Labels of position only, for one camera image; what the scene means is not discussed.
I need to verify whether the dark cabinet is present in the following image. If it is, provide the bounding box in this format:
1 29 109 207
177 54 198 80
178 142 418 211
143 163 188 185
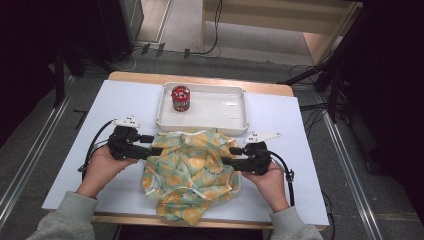
96 0 145 63

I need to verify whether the hand-held gripper black cable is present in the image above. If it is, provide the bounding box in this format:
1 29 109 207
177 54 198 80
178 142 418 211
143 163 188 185
78 119 114 181
268 150 296 208

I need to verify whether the light wooden desk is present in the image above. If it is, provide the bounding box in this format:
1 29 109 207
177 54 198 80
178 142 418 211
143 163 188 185
199 0 363 66

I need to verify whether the black metal stand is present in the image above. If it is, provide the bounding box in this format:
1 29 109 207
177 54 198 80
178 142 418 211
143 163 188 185
53 39 88 108

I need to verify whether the white floor cable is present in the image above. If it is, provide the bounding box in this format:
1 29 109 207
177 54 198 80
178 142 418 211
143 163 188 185
111 46 144 73

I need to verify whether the person's dark-clothed lap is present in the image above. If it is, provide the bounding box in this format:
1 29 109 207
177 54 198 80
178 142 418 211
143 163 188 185
116 225 273 240

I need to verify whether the white table cover sheet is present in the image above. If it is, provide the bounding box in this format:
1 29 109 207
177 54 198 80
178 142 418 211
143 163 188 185
42 79 330 228

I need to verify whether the black tripod stand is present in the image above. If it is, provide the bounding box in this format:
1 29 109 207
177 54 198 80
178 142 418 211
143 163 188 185
279 0 368 124

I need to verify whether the bundle of black floor cables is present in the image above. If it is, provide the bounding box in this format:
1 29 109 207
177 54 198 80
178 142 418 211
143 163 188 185
288 64 344 134

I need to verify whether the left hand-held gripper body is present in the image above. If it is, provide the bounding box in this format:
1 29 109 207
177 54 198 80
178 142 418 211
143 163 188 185
107 115 141 161

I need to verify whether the orange-print green cloth bag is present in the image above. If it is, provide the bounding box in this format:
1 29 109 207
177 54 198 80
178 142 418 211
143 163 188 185
142 128 242 226

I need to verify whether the right hand-held gripper black cable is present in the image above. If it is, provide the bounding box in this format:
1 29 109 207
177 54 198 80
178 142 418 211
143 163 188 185
268 150 296 208

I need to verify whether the person's right hand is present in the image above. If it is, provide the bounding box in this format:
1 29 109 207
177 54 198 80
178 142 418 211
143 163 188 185
240 162 290 213

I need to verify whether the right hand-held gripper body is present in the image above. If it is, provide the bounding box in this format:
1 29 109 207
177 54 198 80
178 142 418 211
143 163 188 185
242 131 282 176

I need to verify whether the red lidded jar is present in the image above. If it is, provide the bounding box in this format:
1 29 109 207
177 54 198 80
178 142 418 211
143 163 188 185
170 85 191 113

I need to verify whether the metal floor rail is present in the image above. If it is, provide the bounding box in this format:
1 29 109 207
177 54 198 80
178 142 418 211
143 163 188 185
314 93 384 240
0 76 76 221

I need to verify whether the black hanging cable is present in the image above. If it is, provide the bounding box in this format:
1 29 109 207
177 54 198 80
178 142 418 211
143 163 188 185
191 0 224 56

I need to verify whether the person's left hand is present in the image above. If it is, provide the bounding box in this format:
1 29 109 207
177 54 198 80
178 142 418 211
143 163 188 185
75 145 138 199

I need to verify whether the white plastic tray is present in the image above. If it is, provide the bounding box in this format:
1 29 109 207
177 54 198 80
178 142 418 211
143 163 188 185
155 82 250 136

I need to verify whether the left hand-held gripper black cable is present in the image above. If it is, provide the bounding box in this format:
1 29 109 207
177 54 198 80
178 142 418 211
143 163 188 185
78 119 114 181

